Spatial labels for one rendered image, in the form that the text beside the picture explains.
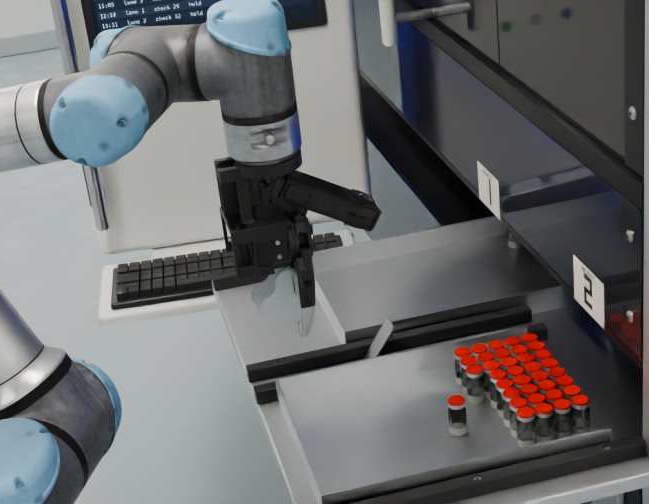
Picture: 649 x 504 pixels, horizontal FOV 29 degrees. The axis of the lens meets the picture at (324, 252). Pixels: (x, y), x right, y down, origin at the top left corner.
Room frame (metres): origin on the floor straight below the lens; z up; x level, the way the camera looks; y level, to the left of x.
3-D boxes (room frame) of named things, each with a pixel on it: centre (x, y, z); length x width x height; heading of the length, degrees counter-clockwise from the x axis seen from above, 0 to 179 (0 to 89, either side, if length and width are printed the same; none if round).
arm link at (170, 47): (1.19, 0.15, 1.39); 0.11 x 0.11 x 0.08; 75
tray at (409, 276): (1.63, -0.16, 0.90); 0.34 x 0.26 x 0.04; 101
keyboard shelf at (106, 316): (1.97, 0.17, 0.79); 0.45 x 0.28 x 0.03; 94
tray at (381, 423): (1.28, -0.11, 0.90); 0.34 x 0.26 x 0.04; 100
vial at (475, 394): (1.32, -0.17, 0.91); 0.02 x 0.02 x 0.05
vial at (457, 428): (1.26, -0.14, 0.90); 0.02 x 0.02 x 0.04
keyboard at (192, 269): (1.91, 0.16, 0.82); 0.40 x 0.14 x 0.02; 94
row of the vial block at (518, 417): (1.29, -0.20, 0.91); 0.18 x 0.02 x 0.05; 10
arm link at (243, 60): (1.18, 0.05, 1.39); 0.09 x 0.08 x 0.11; 75
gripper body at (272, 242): (1.18, 0.05, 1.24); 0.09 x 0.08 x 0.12; 101
